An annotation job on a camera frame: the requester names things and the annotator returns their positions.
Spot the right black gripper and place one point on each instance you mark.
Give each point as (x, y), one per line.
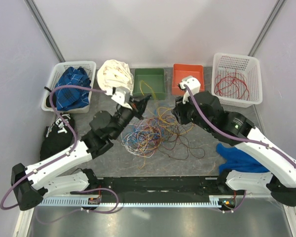
(178, 110)

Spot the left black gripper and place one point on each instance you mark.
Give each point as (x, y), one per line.
(138, 103)

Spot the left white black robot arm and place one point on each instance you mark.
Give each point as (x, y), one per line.
(32, 184)

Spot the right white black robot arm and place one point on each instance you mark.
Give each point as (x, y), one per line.
(204, 110)

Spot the green drawer box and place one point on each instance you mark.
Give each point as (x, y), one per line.
(149, 81)

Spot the cream white cloth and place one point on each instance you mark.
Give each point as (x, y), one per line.
(115, 73)

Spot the orange drawer box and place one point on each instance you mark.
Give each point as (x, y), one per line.
(181, 71)

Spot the right white plastic basket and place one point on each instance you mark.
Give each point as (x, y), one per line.
(236, 80)

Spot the white plastic basket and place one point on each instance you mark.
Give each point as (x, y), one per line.
(236, 80)
(71, 81)

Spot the left white plastic basket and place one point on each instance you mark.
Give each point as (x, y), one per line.
(71, 81)

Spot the black printed t-shirt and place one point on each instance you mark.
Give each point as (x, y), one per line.
(56, 138)

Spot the black cloth in basket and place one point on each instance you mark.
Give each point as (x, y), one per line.
(51, 98)

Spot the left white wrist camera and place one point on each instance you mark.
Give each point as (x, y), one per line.
(121, 95)

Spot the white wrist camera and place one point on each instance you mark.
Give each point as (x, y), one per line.
(121, 95)
(191, 85)

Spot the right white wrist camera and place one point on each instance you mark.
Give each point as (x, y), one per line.
(191, 85)

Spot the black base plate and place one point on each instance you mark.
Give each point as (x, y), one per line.
(199, 185)

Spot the light blue cable duct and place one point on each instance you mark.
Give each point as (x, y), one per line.
(87, 202)

